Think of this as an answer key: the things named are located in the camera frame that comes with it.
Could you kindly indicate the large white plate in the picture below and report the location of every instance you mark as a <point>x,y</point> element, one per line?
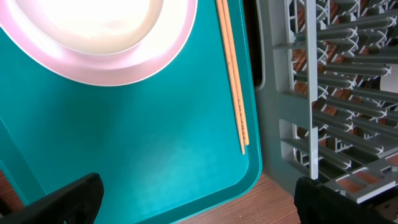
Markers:
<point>163,43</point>

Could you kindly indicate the grey dish rack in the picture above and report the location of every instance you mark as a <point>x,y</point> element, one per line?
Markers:
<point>321,111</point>

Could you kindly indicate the teal plastic tray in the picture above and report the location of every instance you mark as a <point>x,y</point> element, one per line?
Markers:
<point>165,148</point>

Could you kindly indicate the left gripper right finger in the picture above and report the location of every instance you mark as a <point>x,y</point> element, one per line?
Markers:
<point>318,204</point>

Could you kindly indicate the white cup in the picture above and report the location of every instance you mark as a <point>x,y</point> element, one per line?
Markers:
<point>389,83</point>

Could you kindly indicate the green-rimmed white bowl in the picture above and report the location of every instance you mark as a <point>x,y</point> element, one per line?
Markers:
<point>96,27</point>

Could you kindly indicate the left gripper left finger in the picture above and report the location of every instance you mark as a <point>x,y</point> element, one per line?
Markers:
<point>77,202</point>

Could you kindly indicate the wooden chopstick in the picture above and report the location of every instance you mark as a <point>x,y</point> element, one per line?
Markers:
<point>227,53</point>
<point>236,71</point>

